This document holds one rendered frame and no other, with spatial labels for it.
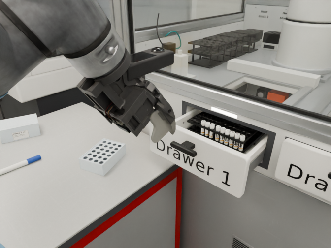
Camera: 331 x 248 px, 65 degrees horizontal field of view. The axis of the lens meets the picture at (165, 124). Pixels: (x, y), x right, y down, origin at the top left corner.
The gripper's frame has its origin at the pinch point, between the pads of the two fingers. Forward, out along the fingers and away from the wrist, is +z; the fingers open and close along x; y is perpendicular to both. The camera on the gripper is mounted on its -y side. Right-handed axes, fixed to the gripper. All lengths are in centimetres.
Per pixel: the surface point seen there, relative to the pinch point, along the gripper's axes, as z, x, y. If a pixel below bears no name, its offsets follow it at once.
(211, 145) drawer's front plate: 11.3, 5.6, -3.6
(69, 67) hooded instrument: 21, -81, -14
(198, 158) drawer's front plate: 15.5, 2.4, -0.9
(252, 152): 18.4, 12.2, -8.7
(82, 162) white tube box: 14.4, -28.2, 16.0
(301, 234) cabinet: 40.9, 26.6, -1.5
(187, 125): 24.2, -11.5, -11.2
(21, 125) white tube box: 10, -59, 18
